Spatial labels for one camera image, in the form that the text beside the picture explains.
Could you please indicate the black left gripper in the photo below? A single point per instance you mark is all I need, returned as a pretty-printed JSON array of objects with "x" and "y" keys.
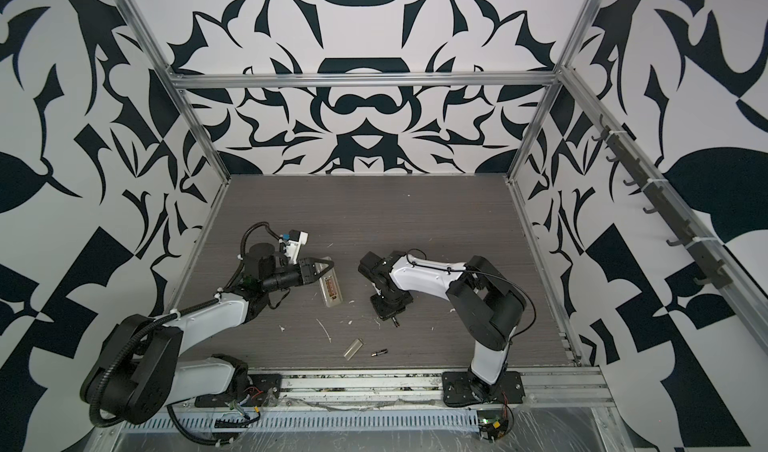
[{"x": 306, "y": 269}]

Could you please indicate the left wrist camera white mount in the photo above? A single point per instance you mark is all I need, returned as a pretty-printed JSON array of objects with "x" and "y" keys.
[{"x": 290, "y": 245}]

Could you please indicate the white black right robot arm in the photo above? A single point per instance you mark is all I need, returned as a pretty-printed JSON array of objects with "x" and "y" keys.
[{"x": 489, "y": 306}]

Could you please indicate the beige battery cover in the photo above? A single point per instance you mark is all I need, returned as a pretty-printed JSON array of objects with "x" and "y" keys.
[{"x": 353, "y": 349}]

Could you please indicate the white slotted cable duct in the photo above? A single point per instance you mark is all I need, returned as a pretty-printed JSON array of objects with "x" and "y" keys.
[{"x": 458, "y": 420}]

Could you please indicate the small green circuit board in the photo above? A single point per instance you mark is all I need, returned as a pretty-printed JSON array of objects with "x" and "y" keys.
[{"x": 495, "y": 428}]

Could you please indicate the aluminium cage frame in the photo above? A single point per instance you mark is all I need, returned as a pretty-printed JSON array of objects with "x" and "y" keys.
[{"x": 743, "y": 296}]

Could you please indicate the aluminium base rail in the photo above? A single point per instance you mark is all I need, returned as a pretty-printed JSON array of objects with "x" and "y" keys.
[{"x": 384, "y": 389}]

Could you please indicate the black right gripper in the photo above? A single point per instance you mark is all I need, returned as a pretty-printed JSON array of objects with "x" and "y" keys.
[{"x": 384, "y": 313}]

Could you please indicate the grey wall hook rail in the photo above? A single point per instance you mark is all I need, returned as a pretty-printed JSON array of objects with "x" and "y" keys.
[{"x": 665, "y": 203}]

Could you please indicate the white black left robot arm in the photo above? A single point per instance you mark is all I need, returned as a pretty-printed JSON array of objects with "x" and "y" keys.
[{"x": 139, "y": 370}]

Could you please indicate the white remote control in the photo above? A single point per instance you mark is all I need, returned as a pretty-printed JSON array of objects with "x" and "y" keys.
[{"x": 331, "y": 290}]

